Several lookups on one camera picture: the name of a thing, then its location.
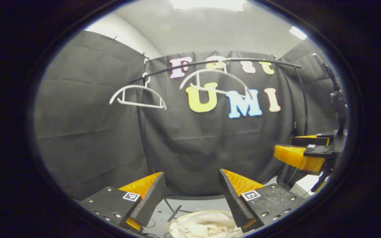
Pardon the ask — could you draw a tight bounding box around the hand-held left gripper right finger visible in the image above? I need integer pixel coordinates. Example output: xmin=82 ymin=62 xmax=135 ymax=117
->
xmin=219 ymin=169 xmax=307 ymax=232

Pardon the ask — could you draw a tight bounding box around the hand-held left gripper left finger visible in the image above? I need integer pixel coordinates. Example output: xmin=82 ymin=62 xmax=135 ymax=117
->
xmin=78 ymin=171 xmax=166 ymax=232

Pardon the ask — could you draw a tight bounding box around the yellow-rimmed laundry hamper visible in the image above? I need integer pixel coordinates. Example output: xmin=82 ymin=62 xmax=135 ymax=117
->
xmin=168 ymin=210 xmax=244 ymax=238

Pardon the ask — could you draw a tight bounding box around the black clothes rack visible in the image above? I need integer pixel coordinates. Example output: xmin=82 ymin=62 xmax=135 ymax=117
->
xmin=129 ymin=57 xmax=310 ymax=176

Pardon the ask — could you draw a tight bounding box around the white plastic hanger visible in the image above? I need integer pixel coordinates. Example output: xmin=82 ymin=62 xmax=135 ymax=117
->
xmin=179 ymin=56 xmax=254 ymax=100
xmin=109 ymin=73 xmax=167 ymax=110

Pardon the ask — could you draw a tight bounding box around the small ceiling light panel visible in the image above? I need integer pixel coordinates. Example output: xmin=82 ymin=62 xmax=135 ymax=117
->
xmin=289 ymin=26 xmax=308 ymax=40

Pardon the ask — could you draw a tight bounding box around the large ceiling light panel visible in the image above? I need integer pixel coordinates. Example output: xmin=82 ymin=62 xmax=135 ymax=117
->
xmin=171 ymin=0 xmax=246 ymax=12

